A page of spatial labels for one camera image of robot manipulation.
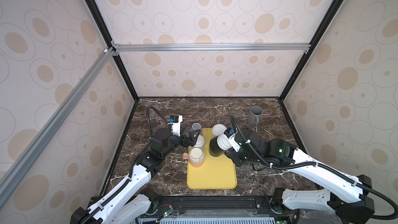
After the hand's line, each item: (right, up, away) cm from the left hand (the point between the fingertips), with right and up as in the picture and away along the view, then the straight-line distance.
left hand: (197, 129), depth 72 cm
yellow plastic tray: (+10, -25, +12) cm, 30 cm away
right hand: (+14, -11, -2) cm, 18 cm away
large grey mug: (+35, +4, +26) cm, 44 cm away
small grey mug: (-2, 0, +20) cm, 20 cm away
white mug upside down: (+1, -9, +16) cm, 18 cm away
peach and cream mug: (-1, -16, +10) cm, 18 cm away
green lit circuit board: (-12, -38, 0) cm, 40 cm away
